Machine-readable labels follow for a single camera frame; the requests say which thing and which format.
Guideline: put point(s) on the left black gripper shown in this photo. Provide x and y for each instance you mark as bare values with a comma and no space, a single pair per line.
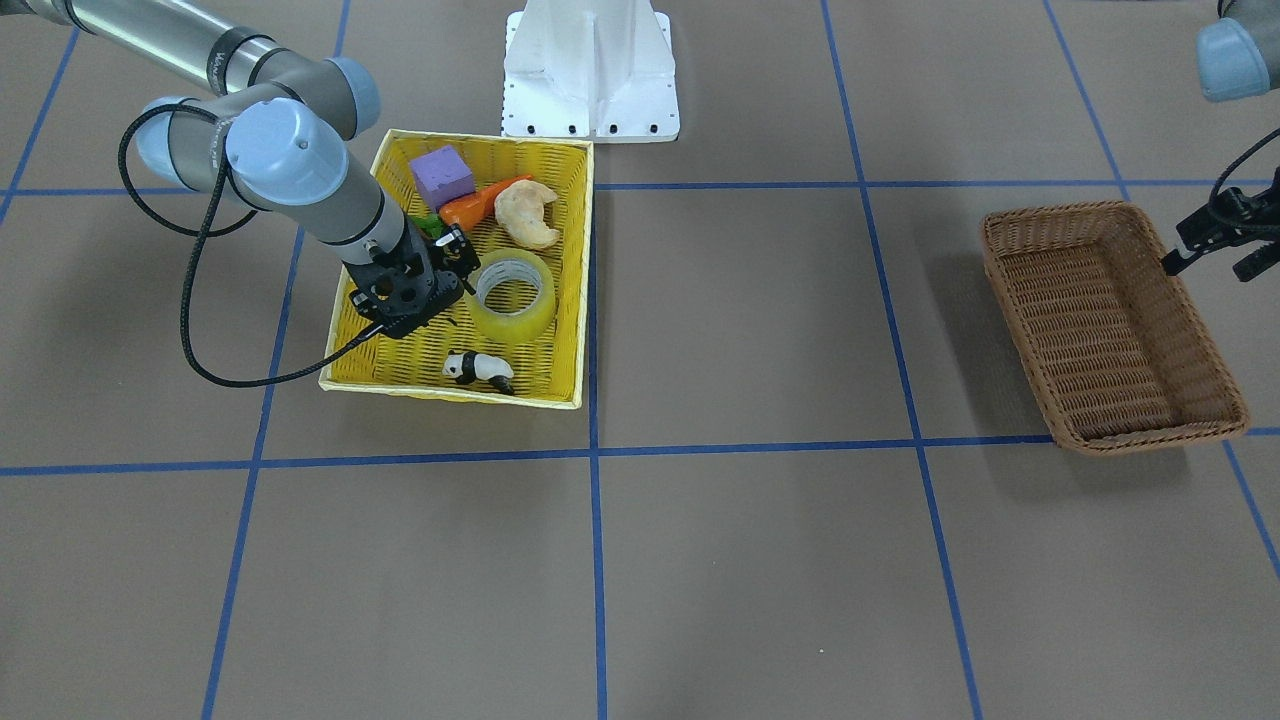
1222,228

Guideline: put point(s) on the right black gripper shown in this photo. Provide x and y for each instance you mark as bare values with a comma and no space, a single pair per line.
437,268

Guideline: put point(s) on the yellow tape roll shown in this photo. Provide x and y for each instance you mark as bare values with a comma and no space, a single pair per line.
514,299

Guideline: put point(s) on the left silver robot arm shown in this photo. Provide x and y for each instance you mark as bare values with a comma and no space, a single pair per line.
1237,57

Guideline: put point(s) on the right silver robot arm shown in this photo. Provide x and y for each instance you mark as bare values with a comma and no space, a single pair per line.
274,136

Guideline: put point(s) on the brown wicker basket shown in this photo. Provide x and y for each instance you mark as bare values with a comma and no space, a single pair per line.
1115,352

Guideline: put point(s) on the orange toy carrot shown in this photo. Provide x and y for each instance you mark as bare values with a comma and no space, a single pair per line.
470,210

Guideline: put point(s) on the beige bread toy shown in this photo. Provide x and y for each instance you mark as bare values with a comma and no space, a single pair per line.
521,209

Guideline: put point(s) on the purple foam cube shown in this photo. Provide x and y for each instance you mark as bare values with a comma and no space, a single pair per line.
441,176

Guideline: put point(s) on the panda toy figure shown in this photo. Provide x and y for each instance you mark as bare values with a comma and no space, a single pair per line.
469,367

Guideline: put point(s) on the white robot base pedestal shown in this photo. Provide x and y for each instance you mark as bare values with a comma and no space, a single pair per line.
598,71

